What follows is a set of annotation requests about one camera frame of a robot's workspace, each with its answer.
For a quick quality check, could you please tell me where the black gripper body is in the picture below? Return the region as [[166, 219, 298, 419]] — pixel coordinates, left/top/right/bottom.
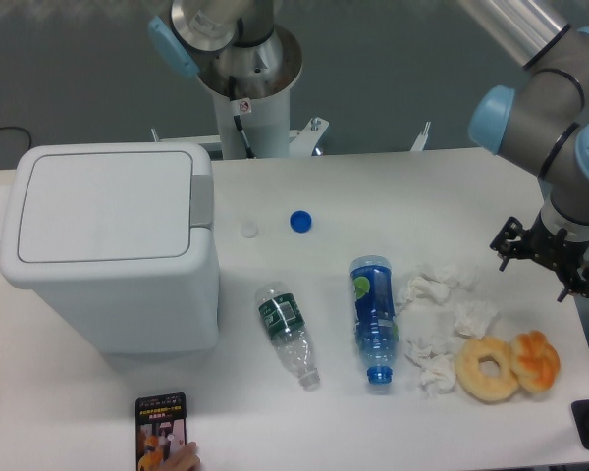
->
[[524, 226, 587, 279]]

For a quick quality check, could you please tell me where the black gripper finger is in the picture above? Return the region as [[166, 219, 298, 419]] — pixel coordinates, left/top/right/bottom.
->
[[557, 259, 589, 302], [490, 217, 534, 271]]

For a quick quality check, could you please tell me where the white plastic trash can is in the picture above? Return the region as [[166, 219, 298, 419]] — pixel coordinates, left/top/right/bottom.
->
[[0, 142, 220, 354]]

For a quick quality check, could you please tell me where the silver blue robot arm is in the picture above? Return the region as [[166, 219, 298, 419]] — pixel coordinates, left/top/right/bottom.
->
[[147, 1, 589, 298]]

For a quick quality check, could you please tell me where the person's hand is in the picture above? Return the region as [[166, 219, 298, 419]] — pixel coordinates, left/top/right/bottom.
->
[[158, 442, 201, 471]]

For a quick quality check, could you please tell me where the crumpled tissue right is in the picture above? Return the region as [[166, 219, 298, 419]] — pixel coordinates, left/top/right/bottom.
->
[[454, 300, 499, 339]]

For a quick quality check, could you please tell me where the crumpled tissue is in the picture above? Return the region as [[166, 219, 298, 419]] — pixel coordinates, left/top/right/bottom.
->
[[404, 335, 457, 398], [395, 263, 479, 308], [454, 300, 499, 339]]

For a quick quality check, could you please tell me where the orange glazed bread roll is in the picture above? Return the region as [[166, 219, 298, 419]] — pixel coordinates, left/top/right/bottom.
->
[[510, 331, 561, 393]]

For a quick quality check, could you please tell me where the crumpled tissue top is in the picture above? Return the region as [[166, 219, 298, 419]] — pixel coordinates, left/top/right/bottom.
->
[[395, 263, 479, 308]]

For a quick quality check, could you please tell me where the blue plastic bottle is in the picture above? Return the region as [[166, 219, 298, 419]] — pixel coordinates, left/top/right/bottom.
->
[[349, 255, 400, 394]]

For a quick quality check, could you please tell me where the crumpled tissue bottom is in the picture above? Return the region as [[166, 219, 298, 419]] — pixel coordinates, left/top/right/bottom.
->
[[404, 335, 457, 398]]

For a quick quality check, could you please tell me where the blue bottle cap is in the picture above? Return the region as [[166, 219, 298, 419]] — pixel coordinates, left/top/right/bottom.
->
[[289, 210, 313, 234]]

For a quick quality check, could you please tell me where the clear bottle green label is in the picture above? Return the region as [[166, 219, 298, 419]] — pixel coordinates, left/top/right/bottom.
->
[[254, 282, 320, 392]]

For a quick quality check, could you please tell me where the white bottle cap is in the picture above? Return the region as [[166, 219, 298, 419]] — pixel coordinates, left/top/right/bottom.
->
[[240, 221, 259, 238]]

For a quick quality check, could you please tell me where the black smartphone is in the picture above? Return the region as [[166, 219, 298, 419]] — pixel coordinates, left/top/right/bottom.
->
[[134, 392, 187, 470]]

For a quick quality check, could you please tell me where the white table bracket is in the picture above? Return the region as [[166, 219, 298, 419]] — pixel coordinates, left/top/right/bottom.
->
[[410, 121, 431, 152]]

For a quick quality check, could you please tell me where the ring donut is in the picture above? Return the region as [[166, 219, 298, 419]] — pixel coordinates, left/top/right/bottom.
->
[[455, 336, 519, 402]]

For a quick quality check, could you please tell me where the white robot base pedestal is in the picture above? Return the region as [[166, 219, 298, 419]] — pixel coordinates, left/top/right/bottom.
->
[[199, 26, 302, 160]]

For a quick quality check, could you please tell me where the black floor cable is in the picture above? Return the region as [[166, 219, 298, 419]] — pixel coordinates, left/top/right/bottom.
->
[[0, 126, 33, 148]]

